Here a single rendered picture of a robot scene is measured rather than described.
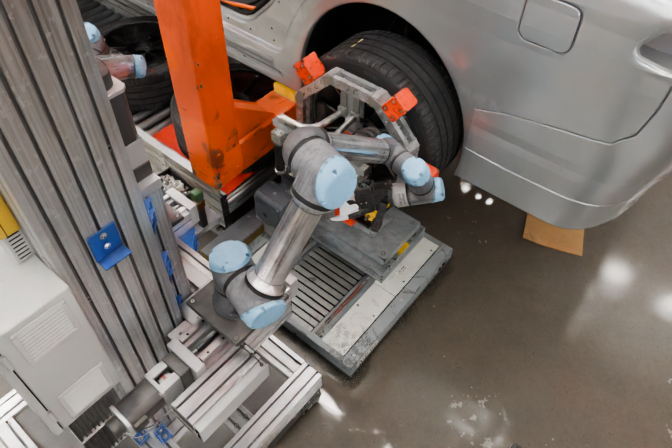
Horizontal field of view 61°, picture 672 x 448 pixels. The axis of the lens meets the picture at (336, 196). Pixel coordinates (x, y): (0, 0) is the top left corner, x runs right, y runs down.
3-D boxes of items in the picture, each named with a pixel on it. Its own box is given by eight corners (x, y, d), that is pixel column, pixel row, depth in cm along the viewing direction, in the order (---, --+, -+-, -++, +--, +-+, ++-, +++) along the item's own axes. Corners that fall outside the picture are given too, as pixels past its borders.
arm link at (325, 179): (250, 294, 166) (334, 137, 144) (277, 332, 158) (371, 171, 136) (216, 299, 157) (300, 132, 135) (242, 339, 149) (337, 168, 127)
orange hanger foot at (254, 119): (319, 115, 282) (319, 55, 257) (243, 172, 254) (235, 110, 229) (294, 101, 289) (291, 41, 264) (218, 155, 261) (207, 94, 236)
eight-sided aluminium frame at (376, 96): (408, 215, 231) (426, 108, 191) (399, 224, 227) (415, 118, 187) (306, 156, 253) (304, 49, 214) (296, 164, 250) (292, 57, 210)
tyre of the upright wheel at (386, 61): (490, 83, 200) (345, -2, 221) (455, 115, 187) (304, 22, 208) (440, 198, 251) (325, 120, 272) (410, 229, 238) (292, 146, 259)
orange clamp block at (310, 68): (327, 71, 214) (314, 50, 212) (314, 81, 210) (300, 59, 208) (317, 77, 220) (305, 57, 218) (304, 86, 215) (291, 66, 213)
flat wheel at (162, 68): (67, 100, 326) (53, 65, 309) (127, 40, 370) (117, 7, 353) (172, 122, 315) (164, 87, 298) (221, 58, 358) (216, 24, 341)
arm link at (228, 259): (241, 256, 173) (237, 227, 163) (264, 287, 165) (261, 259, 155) (206, 275, 168) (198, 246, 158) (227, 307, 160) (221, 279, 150)
